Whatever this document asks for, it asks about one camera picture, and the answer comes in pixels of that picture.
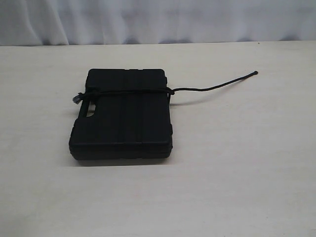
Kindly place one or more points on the black plastic carry case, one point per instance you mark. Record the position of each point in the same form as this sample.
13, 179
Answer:
124, 114

